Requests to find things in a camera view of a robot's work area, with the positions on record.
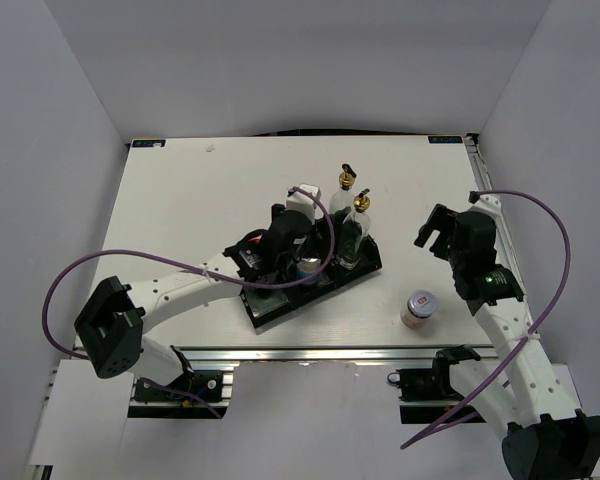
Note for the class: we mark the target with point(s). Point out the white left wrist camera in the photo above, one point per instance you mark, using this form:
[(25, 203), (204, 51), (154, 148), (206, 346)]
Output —
[(302, 200)]

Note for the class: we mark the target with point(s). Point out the glass bottle with brown residue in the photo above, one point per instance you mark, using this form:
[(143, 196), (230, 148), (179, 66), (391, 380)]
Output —
[(341, 202)]

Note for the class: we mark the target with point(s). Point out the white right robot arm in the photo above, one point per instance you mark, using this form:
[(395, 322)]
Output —
[(542, 430)]

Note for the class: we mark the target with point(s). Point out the right blue logo sticker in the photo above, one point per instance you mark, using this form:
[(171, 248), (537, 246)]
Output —
[(445, 139)]

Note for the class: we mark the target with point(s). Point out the black three-compartment tray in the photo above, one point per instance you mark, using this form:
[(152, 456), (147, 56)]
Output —
[(265, 306)]

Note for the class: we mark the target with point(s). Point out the blue-label silver-lid jar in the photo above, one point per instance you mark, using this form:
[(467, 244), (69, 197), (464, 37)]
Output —
[(306, 270)]

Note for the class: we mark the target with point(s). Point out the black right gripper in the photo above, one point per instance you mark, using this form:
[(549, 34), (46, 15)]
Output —
[(441, 219)]

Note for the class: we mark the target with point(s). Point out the blue logo sticker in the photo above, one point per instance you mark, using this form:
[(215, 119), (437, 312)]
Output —
[(445, 139), (148, 143)]

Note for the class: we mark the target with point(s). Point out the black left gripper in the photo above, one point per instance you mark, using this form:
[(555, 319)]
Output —
[(317, 247)]

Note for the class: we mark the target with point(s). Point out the spice jar with red label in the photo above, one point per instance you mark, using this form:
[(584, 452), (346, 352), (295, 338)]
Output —
[(418, 308)]

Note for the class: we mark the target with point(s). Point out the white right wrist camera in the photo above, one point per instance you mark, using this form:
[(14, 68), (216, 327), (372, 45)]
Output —
[(485, 203)]

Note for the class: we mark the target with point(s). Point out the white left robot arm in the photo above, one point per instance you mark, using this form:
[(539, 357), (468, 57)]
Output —
[(114, 324)]

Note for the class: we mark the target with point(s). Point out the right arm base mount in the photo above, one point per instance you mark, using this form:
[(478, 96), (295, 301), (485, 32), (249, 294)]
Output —
[(426, 393)]

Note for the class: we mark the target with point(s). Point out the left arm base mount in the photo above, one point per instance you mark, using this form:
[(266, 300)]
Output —
[(166, 386)]

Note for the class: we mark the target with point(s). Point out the aluminium right side rail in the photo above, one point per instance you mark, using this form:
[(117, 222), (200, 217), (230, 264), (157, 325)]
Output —
[(504, 247)]

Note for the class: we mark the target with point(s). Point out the clear glass oil bottle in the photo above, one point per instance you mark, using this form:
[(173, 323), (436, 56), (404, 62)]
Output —
[(354, 230)]

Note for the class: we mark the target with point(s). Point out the left blue logo sticker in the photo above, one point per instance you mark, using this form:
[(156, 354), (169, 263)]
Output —
[(148, 143)]

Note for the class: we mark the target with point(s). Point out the aluminium rail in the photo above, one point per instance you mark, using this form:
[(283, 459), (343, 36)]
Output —
[(312, 354), (504, 247)]

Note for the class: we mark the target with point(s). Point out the aluminium front rail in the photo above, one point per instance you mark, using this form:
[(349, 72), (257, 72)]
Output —
[(312, 354)]

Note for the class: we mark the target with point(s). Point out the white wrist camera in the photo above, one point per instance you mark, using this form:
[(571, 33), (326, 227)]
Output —
[(485, 203), (302, 200)]

